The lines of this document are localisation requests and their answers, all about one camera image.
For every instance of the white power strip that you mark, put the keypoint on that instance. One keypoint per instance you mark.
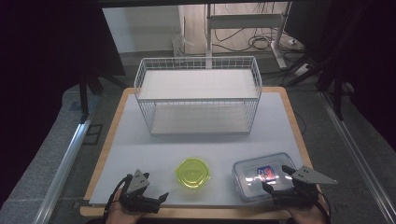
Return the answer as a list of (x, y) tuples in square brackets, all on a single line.
[(301, 70)]

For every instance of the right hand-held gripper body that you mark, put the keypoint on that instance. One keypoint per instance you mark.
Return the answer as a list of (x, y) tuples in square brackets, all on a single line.
[(299, 194)]

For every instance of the aluminium floor rail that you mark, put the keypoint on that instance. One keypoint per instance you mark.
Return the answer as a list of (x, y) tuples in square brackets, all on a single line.
[(65, 161), (358, 155)]

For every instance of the white metal desk frame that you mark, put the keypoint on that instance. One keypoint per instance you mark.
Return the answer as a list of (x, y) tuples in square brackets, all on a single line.
[(243, 21)]

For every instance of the clear rectangular lidded food container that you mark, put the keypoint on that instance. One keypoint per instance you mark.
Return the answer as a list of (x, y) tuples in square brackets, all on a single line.
[(249, 186)]

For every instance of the round container with green lid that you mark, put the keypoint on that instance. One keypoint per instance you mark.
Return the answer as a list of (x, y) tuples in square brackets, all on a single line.
[(192, 172)]

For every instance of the black metal stand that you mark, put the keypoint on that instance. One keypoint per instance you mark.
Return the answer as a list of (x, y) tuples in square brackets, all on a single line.
[(85, 90), (337, 93)]

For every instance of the person's right hand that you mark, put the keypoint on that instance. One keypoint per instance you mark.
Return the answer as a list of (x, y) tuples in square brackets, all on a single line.
[(306, 216)]

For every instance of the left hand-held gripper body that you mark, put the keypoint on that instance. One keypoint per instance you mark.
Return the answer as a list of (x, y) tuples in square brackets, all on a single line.
[(137, 183)]

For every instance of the person's left hand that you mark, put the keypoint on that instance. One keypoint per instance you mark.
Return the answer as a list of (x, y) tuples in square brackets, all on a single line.
[(120, 216)]

